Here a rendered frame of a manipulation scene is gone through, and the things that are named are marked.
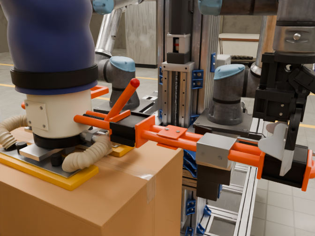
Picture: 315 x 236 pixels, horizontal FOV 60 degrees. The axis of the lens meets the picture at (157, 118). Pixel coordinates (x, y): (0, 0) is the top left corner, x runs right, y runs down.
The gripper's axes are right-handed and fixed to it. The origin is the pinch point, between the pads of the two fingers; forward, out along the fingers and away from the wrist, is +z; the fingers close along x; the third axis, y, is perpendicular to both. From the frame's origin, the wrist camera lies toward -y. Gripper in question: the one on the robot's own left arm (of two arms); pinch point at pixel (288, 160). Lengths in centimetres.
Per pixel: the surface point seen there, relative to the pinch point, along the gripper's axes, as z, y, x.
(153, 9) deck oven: -44, 375, -608
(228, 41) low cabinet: 42, 219, -777
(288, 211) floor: 119, -6, -152
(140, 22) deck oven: -12, 414, -603
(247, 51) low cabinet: 69, 162, -783
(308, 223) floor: 119, -20, -145
